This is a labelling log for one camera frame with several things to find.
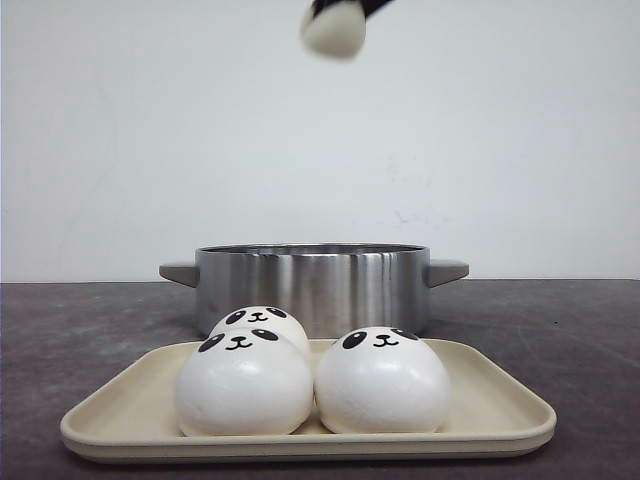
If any panda bun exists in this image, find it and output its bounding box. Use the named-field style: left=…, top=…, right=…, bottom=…
left=314, top=326, right=452, bottom=434
left=208, top=305, right=311, bottom=362
left=300, top=1, right=366, bottom=59
left=175, top=328, right=314, bottom=436

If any stainless steel steamer pot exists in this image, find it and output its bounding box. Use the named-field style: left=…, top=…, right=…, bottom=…
left=159, top=243, right=469, bottom=338

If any cream rectangular plastic tray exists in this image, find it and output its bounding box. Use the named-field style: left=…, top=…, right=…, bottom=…
left=60, top=339, right=557, bottom=464

